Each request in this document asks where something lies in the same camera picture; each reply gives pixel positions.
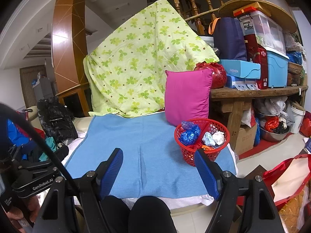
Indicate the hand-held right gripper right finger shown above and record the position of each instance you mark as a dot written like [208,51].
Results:
[206,172]

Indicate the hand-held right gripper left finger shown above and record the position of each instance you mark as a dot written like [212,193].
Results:
[110,174]

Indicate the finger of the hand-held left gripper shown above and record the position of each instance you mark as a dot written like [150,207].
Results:
[57,155]

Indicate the red mesh plastic basket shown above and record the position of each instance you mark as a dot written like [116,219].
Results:
[189,157]

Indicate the orange wrapper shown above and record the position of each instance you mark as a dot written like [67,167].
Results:
[207,147]

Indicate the light blue knotted cloth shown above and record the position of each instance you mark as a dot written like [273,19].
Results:
[208,139]

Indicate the white tissue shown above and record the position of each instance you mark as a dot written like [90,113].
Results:
[218,137]

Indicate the blue plastic bag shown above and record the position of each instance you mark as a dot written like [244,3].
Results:
[189,134]

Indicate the person's left hand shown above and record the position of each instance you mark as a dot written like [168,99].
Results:
[31,206]

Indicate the teal garment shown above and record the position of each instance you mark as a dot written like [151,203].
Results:
[49,145]

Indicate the pile of colourful clothes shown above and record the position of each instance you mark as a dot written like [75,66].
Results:
[36,136]

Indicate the black puffer jacket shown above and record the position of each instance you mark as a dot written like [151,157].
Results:
[57,119]

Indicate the cream cushion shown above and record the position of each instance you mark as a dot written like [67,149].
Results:
[82,123]

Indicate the blue blanket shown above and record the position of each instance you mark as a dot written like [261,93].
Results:
[150,150]

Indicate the brown cardboard box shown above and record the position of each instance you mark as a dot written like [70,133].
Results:
[245,139]

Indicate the person's black pants legs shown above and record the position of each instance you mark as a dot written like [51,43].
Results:
[141,216]

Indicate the wooden cabinet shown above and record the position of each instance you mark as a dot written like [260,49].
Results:
[75,99]

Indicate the metal bowl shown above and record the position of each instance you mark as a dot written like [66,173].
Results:
[274,136]

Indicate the pink pillow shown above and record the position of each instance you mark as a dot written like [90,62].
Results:
[187,97]

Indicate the rough wooden bench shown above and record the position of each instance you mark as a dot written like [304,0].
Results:
[233,97]

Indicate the red shopping bag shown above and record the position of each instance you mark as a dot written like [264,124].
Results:
[289,174]

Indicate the large red plastic bag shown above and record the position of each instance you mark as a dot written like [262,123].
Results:
[217,74]

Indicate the white bucket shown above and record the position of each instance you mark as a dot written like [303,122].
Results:
[297,119]

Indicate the blue cardboard box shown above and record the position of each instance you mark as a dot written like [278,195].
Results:
[239,69]

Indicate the curved wooden column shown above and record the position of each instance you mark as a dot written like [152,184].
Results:
[68,41]

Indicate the green floral quilt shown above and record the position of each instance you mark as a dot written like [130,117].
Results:
[141,63]

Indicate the dark red gift box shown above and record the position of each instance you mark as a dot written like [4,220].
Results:
[258,60]

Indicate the blue plastic storage bin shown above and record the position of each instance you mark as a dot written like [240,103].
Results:
[278,68]

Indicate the wicker basket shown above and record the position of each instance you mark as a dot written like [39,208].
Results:
[295,68]

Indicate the clear plastic storage bin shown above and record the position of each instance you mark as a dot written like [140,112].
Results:
[264,29]

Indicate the flat red orange box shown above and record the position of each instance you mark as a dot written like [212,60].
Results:
[250,8]

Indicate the wooden stair railing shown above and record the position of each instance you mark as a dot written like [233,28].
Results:
[194,2]

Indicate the round wooden tabletop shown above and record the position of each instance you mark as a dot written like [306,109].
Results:
[289,17]

